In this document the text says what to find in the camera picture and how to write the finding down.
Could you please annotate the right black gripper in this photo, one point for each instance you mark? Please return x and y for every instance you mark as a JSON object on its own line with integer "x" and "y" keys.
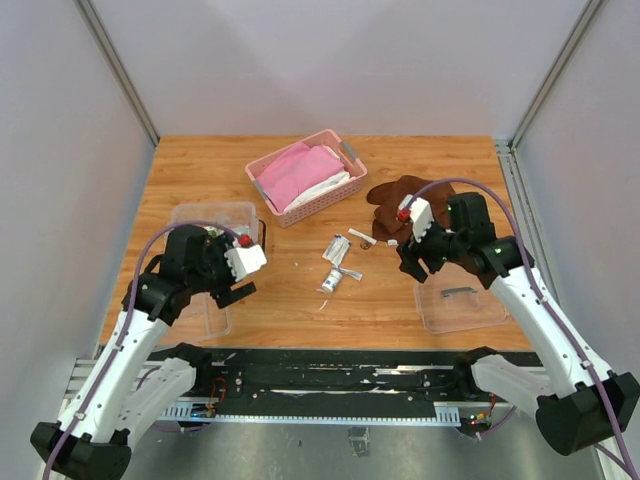
{"x": 412, "y": 265}

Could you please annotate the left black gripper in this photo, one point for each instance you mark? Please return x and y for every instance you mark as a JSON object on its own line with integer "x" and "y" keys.
{"x": 216, "y": 250}

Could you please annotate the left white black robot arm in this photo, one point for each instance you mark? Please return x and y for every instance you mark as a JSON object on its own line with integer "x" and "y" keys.
{"x": 95, "y": 435}

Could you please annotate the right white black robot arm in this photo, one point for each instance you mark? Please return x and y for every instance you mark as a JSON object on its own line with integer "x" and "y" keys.
{"x": 579, "y": 401}

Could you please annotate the clear plastic medicine box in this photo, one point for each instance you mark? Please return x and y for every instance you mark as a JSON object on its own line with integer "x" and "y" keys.
{"x": 240, "y": 216}

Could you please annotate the clear divided tray insert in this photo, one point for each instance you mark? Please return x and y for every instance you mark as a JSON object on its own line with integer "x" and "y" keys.
{"x": 203, "y": 320}

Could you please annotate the clear box lid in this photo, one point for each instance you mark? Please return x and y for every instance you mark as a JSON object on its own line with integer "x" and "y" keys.
{"x": 446, "y": 304}

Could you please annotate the white cotton swab wrapper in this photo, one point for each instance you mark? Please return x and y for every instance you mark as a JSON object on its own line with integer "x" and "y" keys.
{"x": 364, "y": 237}

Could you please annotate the thin white sachet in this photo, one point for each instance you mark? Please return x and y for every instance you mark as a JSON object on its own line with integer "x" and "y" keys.
{"x": 354, "y": 274}

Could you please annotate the brown towel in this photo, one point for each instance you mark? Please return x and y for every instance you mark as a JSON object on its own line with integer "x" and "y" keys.
{"x": 388, "y": 196}

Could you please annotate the white swab packets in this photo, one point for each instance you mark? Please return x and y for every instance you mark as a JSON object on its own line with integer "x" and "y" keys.
{"x": 337, "y": 250}

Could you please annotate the small bandage roll packet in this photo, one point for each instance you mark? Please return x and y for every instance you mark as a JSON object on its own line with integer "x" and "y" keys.
{"x": 332, "y": 281}

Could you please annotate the white folded cloth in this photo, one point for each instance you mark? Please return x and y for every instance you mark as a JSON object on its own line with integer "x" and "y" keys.
{"x": 319, "y": 189}

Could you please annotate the pink plastic basket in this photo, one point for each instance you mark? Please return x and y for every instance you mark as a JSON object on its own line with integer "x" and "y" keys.
{"x": 358, "y": 174}

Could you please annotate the pink folded cloth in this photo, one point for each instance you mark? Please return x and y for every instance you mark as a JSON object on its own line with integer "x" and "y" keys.
{"x": 297, "y": 169}

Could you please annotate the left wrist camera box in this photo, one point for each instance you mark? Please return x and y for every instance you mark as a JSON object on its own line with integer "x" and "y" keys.
{"x": 245, "y": 261}

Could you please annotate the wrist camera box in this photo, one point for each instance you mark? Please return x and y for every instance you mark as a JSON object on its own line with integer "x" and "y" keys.
{"x": 245, "y": 261}
{"x": 418, "y": 213}

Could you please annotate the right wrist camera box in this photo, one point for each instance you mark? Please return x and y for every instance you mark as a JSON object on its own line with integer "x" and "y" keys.
{"x": 418, "y": 213}

